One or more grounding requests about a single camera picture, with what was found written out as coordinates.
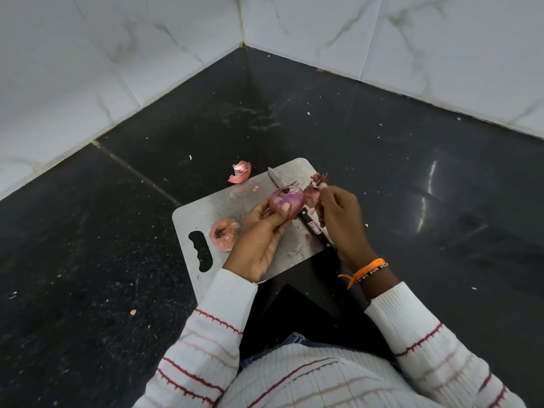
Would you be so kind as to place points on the person's right hand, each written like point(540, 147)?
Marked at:
point(344, 225)

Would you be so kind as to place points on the person's left hand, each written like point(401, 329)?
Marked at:
point(255, 246)

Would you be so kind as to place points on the red onion with dry roots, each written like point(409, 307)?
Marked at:
point(225, 237)

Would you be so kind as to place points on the pile of onion peels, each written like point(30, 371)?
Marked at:
point(311, 195)

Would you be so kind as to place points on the onion peel piece off board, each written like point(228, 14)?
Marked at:
point(240, 174)

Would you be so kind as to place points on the person's left forearm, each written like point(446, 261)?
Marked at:
point(208, 335)

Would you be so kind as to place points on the person's right forearm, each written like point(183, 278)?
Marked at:
point(429, 344)

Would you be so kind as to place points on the orange thread wristband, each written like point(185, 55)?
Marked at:
point(365, 269)

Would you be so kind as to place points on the steel cutting board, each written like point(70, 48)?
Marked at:
point(221, 208)

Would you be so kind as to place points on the white striped sweater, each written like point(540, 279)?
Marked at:
point(323, 382)

